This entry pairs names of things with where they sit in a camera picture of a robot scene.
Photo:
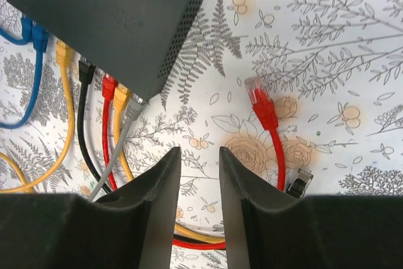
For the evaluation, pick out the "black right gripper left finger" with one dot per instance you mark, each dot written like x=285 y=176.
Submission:
x=140 y=217

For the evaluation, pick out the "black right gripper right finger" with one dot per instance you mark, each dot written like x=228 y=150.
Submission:
x=262 y=224

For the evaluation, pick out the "black network switch box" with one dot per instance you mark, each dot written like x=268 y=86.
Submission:
x=137 y=42

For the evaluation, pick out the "floral patterned table mat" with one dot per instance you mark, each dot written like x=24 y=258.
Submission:
x=307 y=94

